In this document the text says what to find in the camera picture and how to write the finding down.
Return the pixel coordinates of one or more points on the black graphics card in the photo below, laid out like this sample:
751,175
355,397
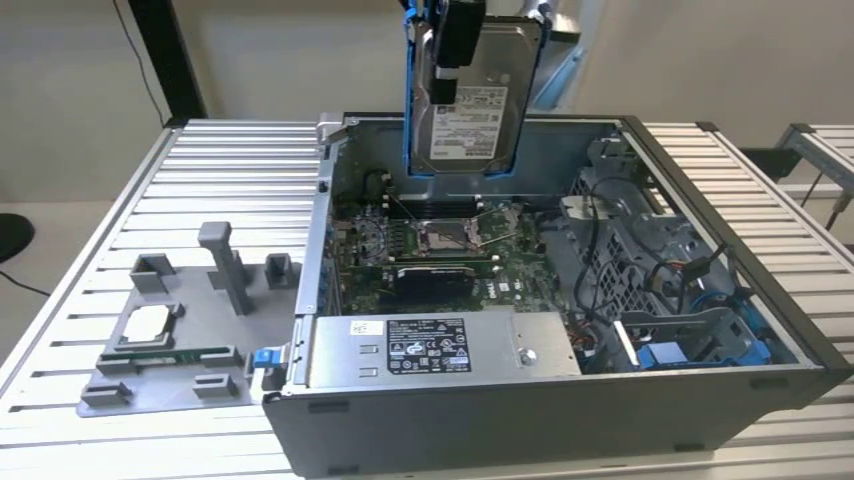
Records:
433,282

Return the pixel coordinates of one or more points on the thin metal locking lever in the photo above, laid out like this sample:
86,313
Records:
405,207

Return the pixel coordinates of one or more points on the grey disk bay cage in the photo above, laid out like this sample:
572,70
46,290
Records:
640,240

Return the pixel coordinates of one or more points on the silver power supply unit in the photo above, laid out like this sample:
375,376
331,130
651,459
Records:
333,350

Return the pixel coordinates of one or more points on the green RAM stick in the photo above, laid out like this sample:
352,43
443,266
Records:
169,358

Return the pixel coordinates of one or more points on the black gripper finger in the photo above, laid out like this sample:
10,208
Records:
460,35

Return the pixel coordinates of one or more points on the black upright post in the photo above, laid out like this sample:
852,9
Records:
176,40

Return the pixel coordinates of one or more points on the CPU socket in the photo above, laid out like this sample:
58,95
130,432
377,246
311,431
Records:
443,240

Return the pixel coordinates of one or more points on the blue case latch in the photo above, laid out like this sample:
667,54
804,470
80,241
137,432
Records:
267,357

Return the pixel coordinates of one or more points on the black chair base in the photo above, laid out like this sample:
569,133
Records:
13,237

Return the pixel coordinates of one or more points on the blue empty disk carrier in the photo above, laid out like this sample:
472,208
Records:
660,356

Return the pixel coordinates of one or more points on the open black PC case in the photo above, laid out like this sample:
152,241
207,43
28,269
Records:
467,430

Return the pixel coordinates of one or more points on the hard disk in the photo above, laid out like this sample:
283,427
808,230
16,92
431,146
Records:
493,75

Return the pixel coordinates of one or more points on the green motherboard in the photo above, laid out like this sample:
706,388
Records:
520,280

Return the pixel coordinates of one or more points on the grey plastic part rack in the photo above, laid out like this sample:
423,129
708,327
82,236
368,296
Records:
193,320

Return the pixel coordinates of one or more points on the aluminium profile frame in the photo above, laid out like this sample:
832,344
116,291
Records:
816,145

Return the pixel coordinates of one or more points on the RAM slot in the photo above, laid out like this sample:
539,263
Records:
443,257

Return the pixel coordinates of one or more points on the silver CPU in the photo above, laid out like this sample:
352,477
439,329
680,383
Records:
148,325

